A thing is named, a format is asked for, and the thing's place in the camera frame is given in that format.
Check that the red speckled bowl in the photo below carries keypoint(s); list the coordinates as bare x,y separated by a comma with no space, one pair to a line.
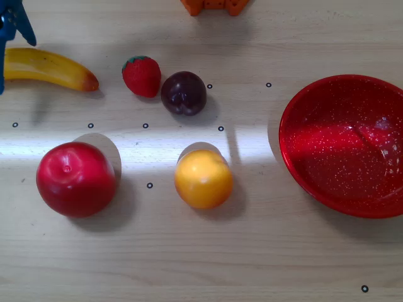
340,151

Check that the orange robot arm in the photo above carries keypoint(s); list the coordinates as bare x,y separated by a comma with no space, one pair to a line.
195,7

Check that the red toy strawberry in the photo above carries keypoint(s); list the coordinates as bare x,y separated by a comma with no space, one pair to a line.
141,77

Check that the dark purple toy plum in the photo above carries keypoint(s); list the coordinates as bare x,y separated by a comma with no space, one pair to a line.
184,94

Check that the toy orange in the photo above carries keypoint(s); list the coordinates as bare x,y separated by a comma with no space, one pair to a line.
203,179

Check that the red toy apple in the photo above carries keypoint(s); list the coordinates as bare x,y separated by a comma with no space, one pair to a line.
75,181

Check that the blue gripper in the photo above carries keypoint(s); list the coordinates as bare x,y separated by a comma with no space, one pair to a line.
12,19

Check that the yellow toy banana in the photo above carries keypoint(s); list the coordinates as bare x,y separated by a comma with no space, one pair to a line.
47,67

